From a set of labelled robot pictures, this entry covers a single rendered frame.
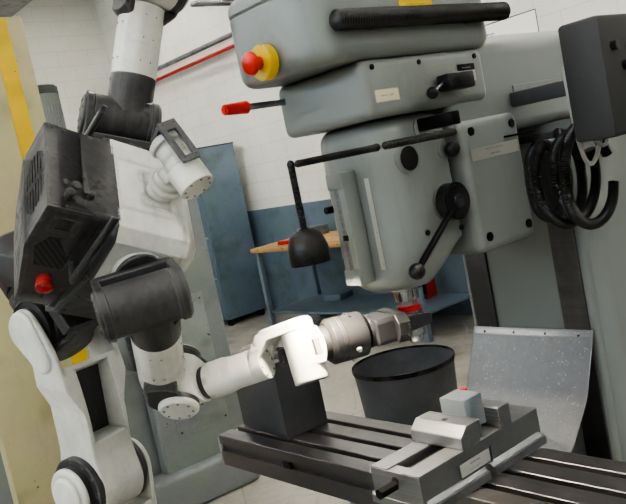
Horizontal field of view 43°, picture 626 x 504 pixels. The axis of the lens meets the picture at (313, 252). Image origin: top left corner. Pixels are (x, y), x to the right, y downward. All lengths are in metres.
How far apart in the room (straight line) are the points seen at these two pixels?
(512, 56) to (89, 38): 10.06
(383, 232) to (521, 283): 0.51
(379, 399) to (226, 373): 2.02
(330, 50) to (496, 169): 0.45
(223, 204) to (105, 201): 7.47
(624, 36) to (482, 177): 0.35
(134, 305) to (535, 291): 0.93
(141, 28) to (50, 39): 9.66
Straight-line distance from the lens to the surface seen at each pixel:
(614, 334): 1.80
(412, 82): 1.45
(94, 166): 1.44
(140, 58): 1.62
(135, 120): 1.60
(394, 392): 3.45
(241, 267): 8.92
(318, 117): 1.45
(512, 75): 1.70
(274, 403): 1.90
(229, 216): 8.87
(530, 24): 6.34
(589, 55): 1.48
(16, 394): 2.98
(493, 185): 1.58
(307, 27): 1.33
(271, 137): 8.64
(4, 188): 2.96
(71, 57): 11.34
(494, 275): 1.89
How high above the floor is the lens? 1.57
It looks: 6 degrees down
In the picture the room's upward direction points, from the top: 12 degrees counter-clockwise
